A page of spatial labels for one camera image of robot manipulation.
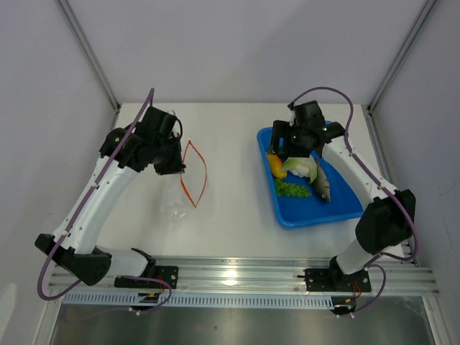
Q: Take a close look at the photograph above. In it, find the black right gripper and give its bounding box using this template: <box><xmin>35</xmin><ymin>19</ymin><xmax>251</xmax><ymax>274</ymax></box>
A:
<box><xmin>267</xmin><ymin>121</ymin><xmax>310</xmax><ymax>159</ymax></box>

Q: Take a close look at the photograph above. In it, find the clear zip bag orange zipper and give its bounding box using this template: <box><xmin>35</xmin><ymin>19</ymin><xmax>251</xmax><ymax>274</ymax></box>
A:
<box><xmin>162</xmin><ymin>138</ymin><xmax>208</xmax><ymax>224</ymax></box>

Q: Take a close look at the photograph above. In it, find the white green cabbage toy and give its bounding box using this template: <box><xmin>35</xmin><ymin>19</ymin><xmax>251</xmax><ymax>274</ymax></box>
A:
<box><xmin>280</xmin><ymin>156</ymin><xmax>318</xmax><ymax>184</ymax></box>

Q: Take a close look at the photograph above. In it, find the green grapes toy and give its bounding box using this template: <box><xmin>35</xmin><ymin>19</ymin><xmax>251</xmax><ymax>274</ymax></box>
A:
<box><xmin>274</xmin><ymin>178</ymin><xmax>311</xmax><ymax>198</ymax></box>

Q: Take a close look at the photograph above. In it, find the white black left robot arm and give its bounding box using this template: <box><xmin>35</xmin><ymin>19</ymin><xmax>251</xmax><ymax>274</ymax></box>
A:
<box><xmin>34</xmin><ymin>106</ymin><xmax>185</xmax><ymax>288</ymax></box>

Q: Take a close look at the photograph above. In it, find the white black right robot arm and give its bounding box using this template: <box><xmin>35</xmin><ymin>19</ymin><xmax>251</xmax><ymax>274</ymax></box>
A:
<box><xmin>268</xmin><ymin>101</ymin><xmax>415</xmax><ymax>290</ymax></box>

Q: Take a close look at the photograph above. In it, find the yellow orange pepper toy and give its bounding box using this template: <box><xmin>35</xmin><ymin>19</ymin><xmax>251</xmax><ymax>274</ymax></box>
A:
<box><xmin>267</xmin><ymin>154</ymin><xmax>288</xmax><ymax>179</ymax></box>

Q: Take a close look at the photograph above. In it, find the grey fish toy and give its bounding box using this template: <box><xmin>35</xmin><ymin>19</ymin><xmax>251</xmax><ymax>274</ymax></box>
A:
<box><xmin>310</xmin><ymin>158</ymin><xmax>331</xmax><ymax>203</ymax></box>

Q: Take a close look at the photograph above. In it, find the blue plastic bin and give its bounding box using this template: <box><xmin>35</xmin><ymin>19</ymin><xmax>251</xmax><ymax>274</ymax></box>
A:
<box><xmin>257</xmin><ymin>127</ymin><xmax>363</xmax><ymax>229</ymax></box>

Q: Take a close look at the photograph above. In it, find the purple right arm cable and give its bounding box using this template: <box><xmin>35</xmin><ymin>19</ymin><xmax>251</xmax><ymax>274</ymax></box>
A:
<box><xmin>287</xmin><ymin>86</ymin><xmax>421</xmax><ymax>319</ymax></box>

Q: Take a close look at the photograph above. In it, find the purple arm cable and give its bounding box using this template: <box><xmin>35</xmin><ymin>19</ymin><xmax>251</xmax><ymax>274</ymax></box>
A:
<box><xmin>287</xmin><ymin>86</ymin><xmax>421</xmax><ymax>319</ymax></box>
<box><xmin>37</xmin><ymin>87</ymin><xmax>173</xmax><ymax>321</ymax></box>

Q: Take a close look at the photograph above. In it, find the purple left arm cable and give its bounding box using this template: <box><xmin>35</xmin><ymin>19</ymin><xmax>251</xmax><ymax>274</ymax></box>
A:
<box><xmin>37</xmin><ymin>87</ymin><xmax>173</xmax><ymax>321</ymax></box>

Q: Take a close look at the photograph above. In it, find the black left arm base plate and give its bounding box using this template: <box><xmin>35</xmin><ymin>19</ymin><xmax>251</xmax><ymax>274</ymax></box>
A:
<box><xmin>114</xmin><ymin>266</ymin><xmax>179</xmax><ymax>289</ymax></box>

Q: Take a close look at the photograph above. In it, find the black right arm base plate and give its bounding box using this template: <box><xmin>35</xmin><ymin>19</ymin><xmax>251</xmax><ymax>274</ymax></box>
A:
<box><xmin>298</xmin><ymin>268</ymin><xmax>372</xmax><ymax>293</ymax></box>

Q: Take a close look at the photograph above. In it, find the white slotted cable duct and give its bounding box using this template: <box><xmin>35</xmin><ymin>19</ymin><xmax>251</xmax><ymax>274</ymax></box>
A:
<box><xmin>63</xmin><ymin>291</ymin><xmax>334</xmax><ymax>310</ymax></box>

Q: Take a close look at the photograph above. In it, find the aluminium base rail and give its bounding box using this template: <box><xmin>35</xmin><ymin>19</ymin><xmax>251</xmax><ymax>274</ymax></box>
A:
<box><xmin>48</xmin><ymin>254</ymin><xmax>440</xmax><ymax>298</ymax></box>

